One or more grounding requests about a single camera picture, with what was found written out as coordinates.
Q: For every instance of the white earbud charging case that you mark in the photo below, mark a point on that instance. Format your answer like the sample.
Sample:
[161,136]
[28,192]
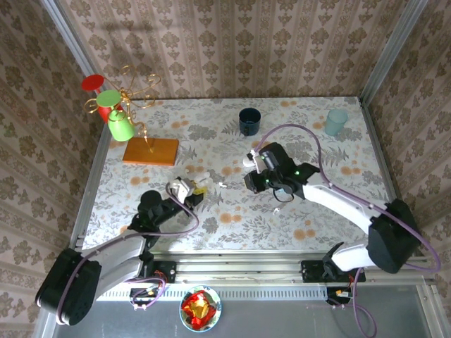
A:
[203,179]

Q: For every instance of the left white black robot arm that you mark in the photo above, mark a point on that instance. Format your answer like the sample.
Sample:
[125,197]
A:
[67,292]

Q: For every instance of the dark blue cup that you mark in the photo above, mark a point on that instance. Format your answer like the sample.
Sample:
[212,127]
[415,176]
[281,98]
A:
[255,123]

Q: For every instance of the floral patterned tablecloth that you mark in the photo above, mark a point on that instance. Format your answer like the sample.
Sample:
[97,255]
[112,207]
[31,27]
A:
[211,116]

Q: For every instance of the light blue translucent cup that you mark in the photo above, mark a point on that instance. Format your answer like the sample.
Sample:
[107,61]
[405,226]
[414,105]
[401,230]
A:
[336,119]

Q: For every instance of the green plastic cup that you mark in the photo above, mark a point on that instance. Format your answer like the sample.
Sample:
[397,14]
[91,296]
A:
[121,128]

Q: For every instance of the black connector box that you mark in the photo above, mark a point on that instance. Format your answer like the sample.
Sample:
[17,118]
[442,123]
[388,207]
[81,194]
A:
[333,294]
[139,293]

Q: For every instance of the red gold foil candies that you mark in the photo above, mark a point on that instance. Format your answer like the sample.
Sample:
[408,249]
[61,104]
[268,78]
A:
[197,306]

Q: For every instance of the white blue rimmed bowl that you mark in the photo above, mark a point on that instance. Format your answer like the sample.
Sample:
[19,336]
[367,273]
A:
[199,327]

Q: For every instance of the red plastic cup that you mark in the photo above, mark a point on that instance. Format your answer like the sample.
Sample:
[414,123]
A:
[93,82]

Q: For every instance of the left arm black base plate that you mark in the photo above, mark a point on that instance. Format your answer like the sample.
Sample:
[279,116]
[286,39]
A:
[168,272]

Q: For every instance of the aluminium table side rail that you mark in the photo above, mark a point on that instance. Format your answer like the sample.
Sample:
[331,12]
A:
[94,158]
[384,158]

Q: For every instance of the aluminium mounting rail frame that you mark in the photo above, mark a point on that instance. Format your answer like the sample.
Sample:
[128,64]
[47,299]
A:
[239,269]

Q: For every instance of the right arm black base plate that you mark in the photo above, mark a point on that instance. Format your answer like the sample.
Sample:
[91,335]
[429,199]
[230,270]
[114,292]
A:
[310,273]

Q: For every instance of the aluminium frame post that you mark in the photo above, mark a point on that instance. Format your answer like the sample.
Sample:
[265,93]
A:
[65,31]
[400,35]

